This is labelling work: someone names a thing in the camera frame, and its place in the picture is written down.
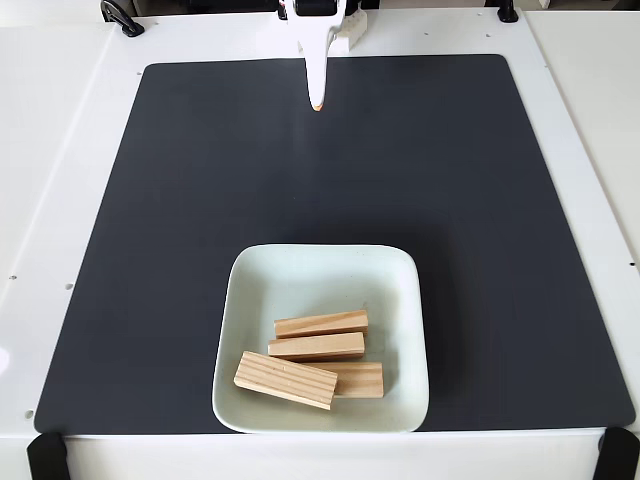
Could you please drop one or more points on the wooden block dark grain lines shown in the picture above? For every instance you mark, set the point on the wooden block dark grain lines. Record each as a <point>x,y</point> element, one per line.
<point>285,380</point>

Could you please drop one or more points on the black rubber mat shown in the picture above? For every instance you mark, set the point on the black rubber mat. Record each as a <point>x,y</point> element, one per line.
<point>150,250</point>

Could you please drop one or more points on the black table clamp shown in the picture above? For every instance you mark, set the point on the black table clamp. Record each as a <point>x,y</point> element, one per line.
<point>122,20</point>
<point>507,10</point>

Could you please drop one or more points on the wooden block with pen mark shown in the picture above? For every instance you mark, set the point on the wooden block with pen mark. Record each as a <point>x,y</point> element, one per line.
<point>362,380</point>

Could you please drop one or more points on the pale green square plate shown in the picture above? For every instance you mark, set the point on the pale green square plate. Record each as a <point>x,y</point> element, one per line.
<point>320,280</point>

